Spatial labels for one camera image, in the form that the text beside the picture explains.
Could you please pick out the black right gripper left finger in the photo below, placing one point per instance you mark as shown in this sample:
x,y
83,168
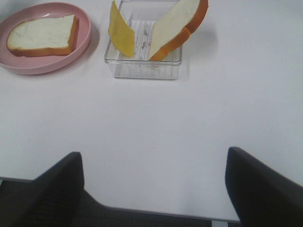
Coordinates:
x,y
50,200

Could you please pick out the pink round plate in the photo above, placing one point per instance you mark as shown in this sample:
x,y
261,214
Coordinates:
x,y
44,64

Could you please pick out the bread slice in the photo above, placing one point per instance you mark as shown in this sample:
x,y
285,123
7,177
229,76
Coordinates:
x,y
176,26
43,37

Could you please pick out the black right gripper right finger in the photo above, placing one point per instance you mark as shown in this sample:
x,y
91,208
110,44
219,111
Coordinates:
x,y
261,196

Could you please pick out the yellow cheese slice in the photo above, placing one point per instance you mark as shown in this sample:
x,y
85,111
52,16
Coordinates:
x,y
121,35

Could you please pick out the clear plastic right container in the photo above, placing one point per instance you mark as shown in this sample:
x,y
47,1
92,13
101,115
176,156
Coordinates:
x,y
141,15

